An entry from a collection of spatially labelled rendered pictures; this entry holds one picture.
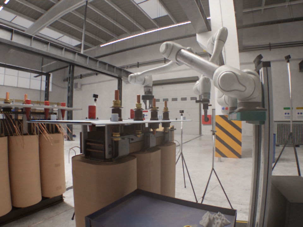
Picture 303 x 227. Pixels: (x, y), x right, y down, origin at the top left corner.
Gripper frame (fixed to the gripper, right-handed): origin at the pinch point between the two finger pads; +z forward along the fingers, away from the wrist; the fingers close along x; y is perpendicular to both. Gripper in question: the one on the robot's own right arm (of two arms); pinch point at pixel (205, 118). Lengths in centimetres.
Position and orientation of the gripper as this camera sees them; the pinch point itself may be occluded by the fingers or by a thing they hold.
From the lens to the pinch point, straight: 157.6
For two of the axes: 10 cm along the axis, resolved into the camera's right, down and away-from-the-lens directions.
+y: 9.5, -0.1, -3.2
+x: 3.2, 0.3, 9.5
